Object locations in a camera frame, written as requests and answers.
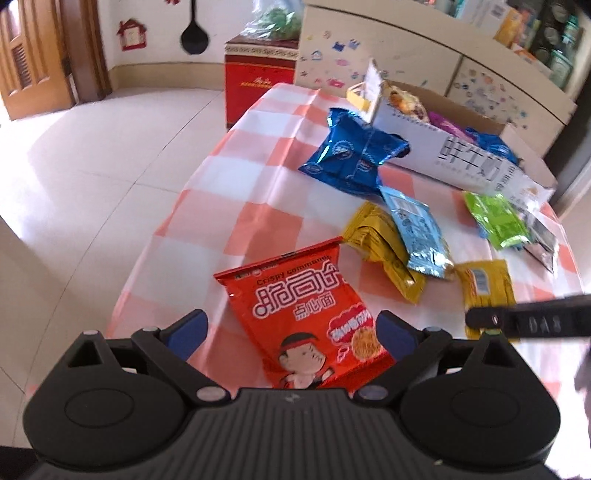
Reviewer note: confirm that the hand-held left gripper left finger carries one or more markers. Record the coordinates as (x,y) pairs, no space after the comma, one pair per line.
(189,332)

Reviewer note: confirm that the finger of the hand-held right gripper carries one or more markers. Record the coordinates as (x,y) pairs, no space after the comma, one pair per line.
(545,321)

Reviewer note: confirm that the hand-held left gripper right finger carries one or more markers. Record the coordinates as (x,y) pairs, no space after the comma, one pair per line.
(395,334)

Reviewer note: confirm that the yellow snack packet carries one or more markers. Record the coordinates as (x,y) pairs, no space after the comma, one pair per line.
(374,240)
(485,281)

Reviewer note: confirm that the silver foil snack packet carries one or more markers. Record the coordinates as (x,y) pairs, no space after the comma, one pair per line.
(542,240)

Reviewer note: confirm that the red noodle snack packet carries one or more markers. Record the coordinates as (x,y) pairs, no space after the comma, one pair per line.
(286,300)

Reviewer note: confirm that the light blue snack packet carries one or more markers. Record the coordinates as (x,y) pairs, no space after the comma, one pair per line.
(418,230)

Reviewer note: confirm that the green snack packet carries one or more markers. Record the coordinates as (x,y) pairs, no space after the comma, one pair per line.
(496,219)

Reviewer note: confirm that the blue foil snack packet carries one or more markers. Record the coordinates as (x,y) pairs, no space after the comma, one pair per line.
(351,157)
(491,145)

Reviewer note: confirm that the white cardboard box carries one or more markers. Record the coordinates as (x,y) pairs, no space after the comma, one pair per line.
(461,157)

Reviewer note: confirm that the purple snack packet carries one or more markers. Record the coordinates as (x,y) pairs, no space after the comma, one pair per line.
(448,124)

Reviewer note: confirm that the cream snack packet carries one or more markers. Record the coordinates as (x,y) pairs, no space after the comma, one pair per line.
(406,104)

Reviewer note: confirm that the orange checked tablecloth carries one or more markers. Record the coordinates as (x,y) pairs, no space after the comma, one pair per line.
(258,184)

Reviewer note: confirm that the dark grey cabinet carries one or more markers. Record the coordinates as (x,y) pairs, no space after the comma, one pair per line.
(577,152)

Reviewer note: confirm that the red gift box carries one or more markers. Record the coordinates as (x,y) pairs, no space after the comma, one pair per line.
(258,78)

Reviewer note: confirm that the cream cabinet with stickers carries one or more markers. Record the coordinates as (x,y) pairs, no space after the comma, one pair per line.
(406,50)

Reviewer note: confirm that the brown wooden door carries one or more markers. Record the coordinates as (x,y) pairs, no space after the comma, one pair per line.
(32,55)

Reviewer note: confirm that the clear plastic bag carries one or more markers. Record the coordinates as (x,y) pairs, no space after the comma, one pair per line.
(277,21)

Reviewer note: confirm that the black vase wall sticker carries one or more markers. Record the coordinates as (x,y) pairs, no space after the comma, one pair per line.
(196,39)

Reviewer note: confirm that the red house wall sticker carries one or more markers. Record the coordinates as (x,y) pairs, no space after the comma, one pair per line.
(131,34)

